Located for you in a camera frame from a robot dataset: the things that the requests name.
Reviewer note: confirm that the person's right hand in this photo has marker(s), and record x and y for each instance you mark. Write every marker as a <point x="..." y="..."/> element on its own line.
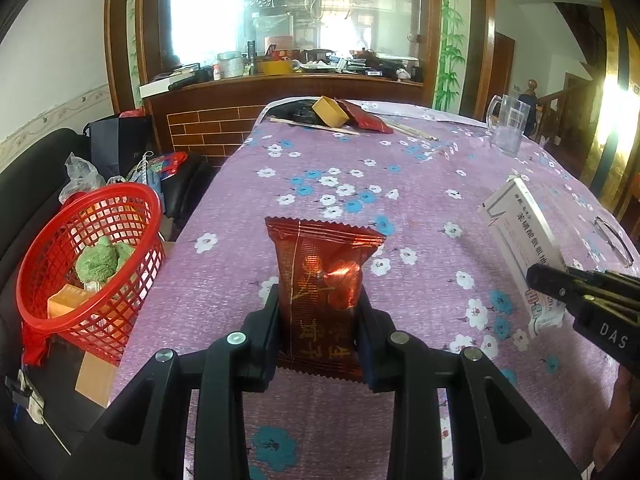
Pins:
<point x="617" y="422"/>

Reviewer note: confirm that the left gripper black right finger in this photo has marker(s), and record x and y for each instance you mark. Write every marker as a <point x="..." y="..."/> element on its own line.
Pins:
<point x="494" y="433"/>

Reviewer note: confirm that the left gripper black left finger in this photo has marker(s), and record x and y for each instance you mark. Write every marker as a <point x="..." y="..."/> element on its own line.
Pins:
<point x="180" y="401"/>

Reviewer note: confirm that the yellow box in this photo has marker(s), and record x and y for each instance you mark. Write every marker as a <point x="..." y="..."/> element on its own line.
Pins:
<point x="330" y="112"/>

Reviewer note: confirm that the white medicine box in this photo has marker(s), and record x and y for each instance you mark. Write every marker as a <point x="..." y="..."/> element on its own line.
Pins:
<point x="524" y="238"/>

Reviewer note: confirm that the purple floral tablecloth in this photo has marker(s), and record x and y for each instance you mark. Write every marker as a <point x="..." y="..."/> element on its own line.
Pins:
<point x="437" y="231"/>

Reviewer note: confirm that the red cloth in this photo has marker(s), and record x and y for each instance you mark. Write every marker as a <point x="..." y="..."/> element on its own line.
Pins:
<point x="36" y="346"/>

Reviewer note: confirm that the red plastic basket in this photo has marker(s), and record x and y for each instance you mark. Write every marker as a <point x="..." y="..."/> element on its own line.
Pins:
<point x="102" y="325"/>

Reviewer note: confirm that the wooden chopstick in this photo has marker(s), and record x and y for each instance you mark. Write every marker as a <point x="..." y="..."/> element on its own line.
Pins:
<point x="347" y="131"/>

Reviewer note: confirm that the black leather sofa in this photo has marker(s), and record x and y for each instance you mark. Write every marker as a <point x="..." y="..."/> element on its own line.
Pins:
<point x="43" y="416"/>

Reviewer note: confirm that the orange box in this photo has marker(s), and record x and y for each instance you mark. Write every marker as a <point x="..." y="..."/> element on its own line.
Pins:
<point x="67" y="299"/>

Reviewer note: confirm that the cardboard box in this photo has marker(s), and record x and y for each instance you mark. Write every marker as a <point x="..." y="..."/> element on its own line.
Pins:
<point x="95" y="379"/>

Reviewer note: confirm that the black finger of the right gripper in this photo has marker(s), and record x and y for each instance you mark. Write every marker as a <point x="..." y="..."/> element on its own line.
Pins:
<point x="555" y="287"/>

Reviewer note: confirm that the dark red snack packet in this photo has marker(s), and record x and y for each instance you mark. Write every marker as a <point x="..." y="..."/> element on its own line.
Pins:
<point x="320" y="267"/>

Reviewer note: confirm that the dark blue paper bag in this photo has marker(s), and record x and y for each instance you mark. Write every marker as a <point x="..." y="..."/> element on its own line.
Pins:
<point x="118" y="143"/>

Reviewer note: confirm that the green knitted cloth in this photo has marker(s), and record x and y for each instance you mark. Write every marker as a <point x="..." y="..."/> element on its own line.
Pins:
<point x="96" y="264"/>

